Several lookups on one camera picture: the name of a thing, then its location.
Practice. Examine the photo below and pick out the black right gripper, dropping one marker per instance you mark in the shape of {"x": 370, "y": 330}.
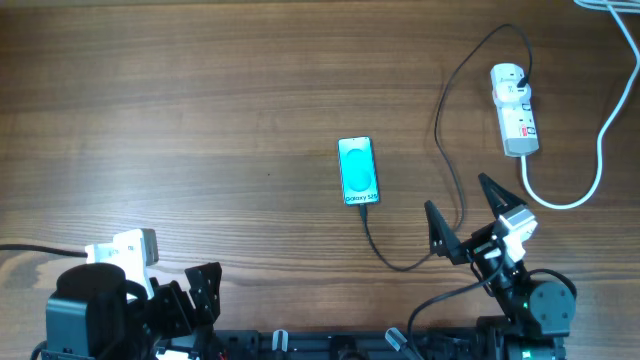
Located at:
{"x": 480, "y": 242}

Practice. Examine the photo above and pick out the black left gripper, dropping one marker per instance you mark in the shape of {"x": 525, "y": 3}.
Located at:
{"x": 176, "y": 303}

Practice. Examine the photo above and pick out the white power strip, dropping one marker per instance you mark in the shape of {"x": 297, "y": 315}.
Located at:
{"x": 517, "y": 125}

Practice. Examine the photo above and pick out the turquoise screen smartphone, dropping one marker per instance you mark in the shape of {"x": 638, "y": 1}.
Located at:
{"x": 358, "y": 171}

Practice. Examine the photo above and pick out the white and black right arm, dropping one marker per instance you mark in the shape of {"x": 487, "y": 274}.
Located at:
{"x": 537, "y": 305}

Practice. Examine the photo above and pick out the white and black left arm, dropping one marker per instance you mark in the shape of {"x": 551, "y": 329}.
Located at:
{"x": 96, "y": 313}

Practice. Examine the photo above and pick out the white USB charger plug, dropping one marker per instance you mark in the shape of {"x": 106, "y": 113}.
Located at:
{"x": 508, "y": 94}

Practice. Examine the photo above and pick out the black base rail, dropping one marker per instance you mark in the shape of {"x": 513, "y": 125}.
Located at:
{"x": 375, "y": 345}

